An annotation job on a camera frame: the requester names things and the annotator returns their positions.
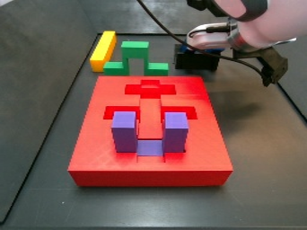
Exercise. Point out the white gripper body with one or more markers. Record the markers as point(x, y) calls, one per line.
point(214, 36)

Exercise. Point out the blue U-shaped block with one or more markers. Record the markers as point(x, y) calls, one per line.
point(199, 49)

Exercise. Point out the black angled fixture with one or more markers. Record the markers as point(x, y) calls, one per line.
point(193, 61)

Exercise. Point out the green stepped block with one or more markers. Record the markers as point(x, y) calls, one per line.
point(135, 50)

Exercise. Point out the yellow long block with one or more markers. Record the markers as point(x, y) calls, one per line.
point(103, 50)

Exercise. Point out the purple U-shaped block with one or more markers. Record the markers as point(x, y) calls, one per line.
point(150, 137)

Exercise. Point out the red puzzle base block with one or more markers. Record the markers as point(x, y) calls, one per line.
point(150, 97)

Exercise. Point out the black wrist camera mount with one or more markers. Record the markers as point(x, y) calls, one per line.
point(275, 65)

